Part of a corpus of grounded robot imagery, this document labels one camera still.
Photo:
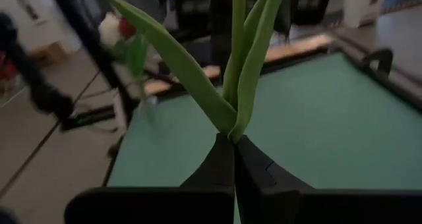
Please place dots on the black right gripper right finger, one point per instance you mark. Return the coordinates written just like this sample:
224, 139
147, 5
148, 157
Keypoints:
296, 206

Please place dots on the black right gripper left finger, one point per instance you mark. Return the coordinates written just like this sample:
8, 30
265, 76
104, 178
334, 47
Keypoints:
165, 206

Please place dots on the dark red artificial tulip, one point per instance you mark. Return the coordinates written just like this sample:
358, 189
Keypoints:
127, 28

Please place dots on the white artificial tulip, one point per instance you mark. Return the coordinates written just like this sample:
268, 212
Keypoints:
108, 29

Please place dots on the clear glass vase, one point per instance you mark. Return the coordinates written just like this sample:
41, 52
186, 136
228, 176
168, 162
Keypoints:
150, 105

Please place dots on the green table mat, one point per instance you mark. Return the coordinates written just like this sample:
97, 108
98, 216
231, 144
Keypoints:
329, 125

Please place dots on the white cabinet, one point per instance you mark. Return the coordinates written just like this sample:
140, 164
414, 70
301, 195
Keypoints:
359, 6

